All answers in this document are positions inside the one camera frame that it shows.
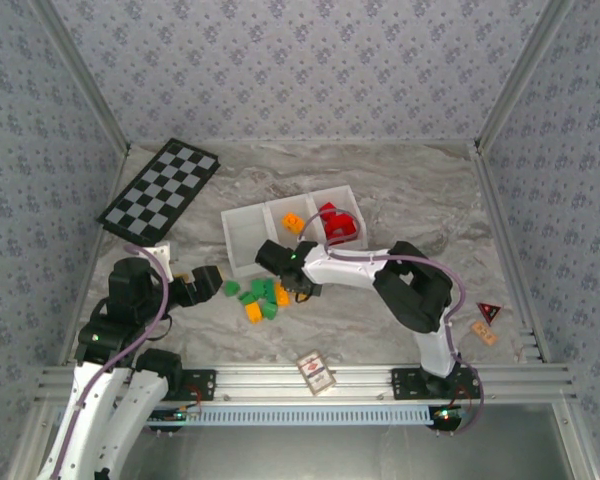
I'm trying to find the small circuit board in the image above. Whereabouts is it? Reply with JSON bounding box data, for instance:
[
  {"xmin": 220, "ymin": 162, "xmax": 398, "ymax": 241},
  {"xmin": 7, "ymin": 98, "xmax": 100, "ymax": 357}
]
[
  {"xmin": 432, "ymin": 405, "xmax": 469, "ymax": 422},
  {"xmin": 147, "ymin": 407, "xmax": 204, "ymax": 422}
]

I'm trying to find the aluminium side rail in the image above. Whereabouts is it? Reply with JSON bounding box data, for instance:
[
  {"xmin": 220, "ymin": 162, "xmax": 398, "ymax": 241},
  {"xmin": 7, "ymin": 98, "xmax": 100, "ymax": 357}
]
[
  {"xmin": 54, "ymin": 147, "xmax": 134, "ymax": 369},
  {"xmin": 467, "ymin": 142, "xmax": 552, "ymax": 364}
]

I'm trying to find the long aluminium base rail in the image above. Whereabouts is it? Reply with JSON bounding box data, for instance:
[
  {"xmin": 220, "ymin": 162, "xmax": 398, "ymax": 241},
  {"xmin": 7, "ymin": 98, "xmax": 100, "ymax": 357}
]
[{"xmin": 33, "ymin": 363, "xmax": 580, "ymax": 405}]

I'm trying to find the aluminium lower frame bar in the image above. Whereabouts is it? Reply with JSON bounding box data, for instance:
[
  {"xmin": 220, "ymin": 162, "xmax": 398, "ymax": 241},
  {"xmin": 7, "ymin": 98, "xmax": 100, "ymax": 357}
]
[
  {"xmin": 552, "ymin": 399, "xmax": 600, "ymax": 480},
  {"xmin": 7, "ymin": 399, "xmax": 56, "ymax": 480}
]

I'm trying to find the small orange wooden block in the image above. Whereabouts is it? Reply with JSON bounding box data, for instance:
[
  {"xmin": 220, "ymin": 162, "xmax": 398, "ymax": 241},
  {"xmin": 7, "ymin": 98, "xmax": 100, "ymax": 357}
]
[{"xmin": 470, "ymin": 321, "xmax": 500, "ymax": 346}]

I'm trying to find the playing card box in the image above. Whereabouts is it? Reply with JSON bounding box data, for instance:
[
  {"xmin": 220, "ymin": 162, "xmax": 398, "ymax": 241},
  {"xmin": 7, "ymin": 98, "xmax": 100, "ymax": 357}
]
[{"xmin": 295, "ymin": 349, "xmax": 337, "ymax": 397}]

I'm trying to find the slotted blue cable duct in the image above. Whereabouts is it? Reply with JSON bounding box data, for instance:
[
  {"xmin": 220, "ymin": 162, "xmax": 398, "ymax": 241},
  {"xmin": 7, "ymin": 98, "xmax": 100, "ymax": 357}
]
[{"xmin": 54, "ymin": 403, "xmax": 441, "ymax": 427}]

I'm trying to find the aluminium frame post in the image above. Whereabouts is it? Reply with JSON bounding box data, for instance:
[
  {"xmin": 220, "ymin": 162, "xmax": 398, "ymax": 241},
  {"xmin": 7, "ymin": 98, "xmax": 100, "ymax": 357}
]
[
  {"xmin": 473, "ymin": 0, "xmax": 577, "ymax": 154},
  {"xmin": 28, "ymin": 0, "xmax": 133, "ymax": 156}
]

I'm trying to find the grey metal panel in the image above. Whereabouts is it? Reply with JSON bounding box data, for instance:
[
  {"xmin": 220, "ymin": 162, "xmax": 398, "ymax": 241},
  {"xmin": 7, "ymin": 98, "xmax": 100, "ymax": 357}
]
[{"xmin": 44, "ymin": 424, "xmax": 579, "ymax": 480}]

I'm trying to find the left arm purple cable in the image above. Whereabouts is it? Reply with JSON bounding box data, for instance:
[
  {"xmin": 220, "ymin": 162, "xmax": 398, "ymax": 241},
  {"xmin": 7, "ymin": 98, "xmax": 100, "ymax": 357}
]
[{"xmin": 49, "ymin": 243, "xmax": 172, "ymax": 480}]

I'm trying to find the red black triangle piece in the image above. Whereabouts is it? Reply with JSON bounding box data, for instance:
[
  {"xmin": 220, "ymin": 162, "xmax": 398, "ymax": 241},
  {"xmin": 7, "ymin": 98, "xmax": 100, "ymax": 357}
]
[{"xmin": 476, "ymin": 301, "xmax": 504, "ymax": 325}]

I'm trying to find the black grey checkerboard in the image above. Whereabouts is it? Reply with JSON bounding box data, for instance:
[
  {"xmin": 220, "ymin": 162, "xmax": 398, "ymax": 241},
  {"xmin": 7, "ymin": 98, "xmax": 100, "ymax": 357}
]
[{"xmin": 96, "ymin": 137, "xmax": 221, "ymax": 253}]

